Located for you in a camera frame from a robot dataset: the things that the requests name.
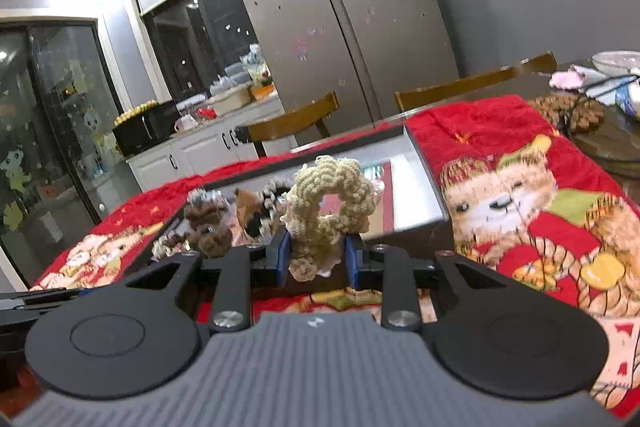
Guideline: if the black storage box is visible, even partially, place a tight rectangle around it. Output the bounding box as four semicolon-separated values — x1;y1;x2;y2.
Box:
150;123;449;260

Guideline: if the beige plastic basin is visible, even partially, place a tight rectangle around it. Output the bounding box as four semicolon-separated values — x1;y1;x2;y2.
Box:
210;86;251;115

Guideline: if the tray of gold chocolates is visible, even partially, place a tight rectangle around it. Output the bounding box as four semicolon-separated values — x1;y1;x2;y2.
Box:
114;102;158;125

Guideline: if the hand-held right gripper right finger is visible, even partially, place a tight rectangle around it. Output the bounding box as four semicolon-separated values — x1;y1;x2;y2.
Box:
344;234;506;332

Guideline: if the black and white scrunchie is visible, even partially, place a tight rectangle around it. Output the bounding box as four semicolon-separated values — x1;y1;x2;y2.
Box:
245;177;296;238

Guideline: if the printed plastic bag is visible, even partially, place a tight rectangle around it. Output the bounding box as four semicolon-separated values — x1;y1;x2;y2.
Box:
242;44;271;88

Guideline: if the brown and white scrunchie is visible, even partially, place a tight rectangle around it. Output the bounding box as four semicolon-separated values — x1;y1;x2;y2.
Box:
151;232;188;260

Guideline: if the silver refrigerator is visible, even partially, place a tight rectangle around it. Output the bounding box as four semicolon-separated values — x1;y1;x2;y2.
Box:
223;0;460;122

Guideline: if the pink and white cloth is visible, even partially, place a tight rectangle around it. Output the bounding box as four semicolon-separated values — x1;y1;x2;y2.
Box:
549;69;586;88

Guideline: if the beige crochet scrunchie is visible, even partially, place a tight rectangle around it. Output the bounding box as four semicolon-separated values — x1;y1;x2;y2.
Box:
279;155;377;283

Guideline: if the large brown fuzzy hair claw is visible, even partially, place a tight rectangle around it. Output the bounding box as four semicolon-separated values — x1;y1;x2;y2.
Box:
197;224;235;259

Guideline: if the red bear printed blanket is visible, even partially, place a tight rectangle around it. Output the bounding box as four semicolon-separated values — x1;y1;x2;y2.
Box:
30;94;640;418

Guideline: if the white kitchen cabinet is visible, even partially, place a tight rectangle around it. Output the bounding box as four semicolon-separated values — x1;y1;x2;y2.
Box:
126;97;286;192

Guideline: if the brown beaded mat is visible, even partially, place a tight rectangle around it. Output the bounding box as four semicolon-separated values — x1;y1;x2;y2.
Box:
530;94;606;132

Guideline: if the wooden chair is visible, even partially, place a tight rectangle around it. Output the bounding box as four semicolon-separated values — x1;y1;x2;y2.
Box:
394;52;557;112
239;92;340;158

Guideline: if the black microwave oven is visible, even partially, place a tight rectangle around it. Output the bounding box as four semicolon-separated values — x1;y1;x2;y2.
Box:
112;101;178;158

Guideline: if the small brown fuzzy hair claw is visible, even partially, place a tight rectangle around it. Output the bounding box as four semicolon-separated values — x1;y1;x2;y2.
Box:
184;202;223;233

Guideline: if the white bowl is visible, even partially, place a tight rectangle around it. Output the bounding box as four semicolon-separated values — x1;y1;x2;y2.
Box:
592;51;640;75

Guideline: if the black cable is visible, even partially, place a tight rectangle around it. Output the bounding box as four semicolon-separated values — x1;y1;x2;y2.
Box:
560;76;640;130

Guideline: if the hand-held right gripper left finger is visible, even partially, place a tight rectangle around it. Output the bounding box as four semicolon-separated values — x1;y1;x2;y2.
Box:
122;227;291;332

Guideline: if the tissue pack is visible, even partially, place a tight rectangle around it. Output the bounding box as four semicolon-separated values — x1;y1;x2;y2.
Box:
615;79;640;120

